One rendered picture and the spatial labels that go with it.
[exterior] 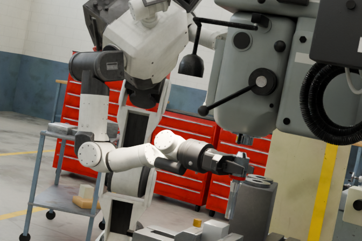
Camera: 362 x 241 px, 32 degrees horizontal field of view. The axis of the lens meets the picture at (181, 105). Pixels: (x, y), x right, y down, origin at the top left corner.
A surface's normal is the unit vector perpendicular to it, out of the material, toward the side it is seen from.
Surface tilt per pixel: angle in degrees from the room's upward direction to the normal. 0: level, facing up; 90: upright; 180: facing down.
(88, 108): 88
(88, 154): 88
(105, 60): 82
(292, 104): 90
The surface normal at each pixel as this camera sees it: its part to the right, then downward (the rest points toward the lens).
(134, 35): 0.03, -0.49
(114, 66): 0.74, 0.03
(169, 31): 0.55, 0.07
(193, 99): -0.37, -0.02
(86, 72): -0.66, -0.07
